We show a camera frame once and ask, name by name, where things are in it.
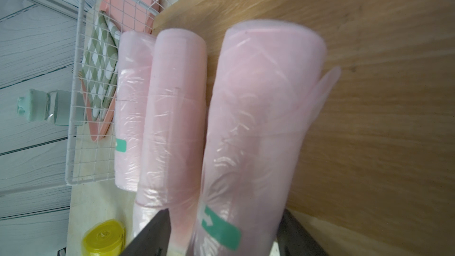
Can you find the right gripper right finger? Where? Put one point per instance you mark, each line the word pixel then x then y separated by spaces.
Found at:
pixel 294 240

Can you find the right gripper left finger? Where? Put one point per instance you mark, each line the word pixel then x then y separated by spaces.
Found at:
pixel 153 240

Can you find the yellow bag roll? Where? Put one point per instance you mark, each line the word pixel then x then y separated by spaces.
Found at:
pixel 105 239

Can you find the pink bag roll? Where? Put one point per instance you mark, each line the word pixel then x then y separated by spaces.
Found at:
pixel 269 88
pixel 135 56
pixel 173 139

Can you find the mint green bottle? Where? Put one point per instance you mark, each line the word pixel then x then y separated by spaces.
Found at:
pixel 39 106

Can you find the green checkered cloth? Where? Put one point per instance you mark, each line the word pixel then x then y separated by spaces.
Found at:
pixel 99 64

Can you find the pink tray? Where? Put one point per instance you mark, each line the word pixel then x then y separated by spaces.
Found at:
pixel 127 15

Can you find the white wire wooden shelf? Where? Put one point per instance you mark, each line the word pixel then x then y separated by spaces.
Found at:
pixel 376 173

